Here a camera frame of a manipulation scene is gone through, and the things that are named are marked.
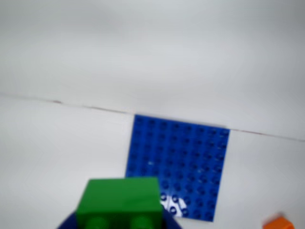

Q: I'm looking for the green 2x2 block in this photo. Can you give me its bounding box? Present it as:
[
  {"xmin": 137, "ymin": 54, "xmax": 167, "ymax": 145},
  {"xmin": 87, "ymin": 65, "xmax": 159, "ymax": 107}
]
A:
[{"xmin": 76, "ymin": 177, "xmax": 164, "ymax": 229}]

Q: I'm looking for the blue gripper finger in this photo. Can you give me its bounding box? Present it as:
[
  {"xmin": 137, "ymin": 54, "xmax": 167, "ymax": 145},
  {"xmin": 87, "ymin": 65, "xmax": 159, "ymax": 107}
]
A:
[
  {"xmin": 161, "ymin": 207, "xmax": 183, "ymax": 229},
  {"xmin": 56, "ymin": 211, "xmax": 78, "ymax": 229}
]

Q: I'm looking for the blue 8x8 base plate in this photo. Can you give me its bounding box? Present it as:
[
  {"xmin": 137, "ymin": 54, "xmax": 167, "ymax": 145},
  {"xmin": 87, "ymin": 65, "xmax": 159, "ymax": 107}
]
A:
[{"xmin": 125, "ymin": 114, "xmax": 231, "ymax": 223}]

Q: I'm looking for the orange 2x2 block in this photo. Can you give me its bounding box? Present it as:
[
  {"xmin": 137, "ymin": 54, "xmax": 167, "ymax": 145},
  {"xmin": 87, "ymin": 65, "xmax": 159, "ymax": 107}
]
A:
[{"xmin": 262, "ymin": 214, "xmax": 295, "ymax": 229}]

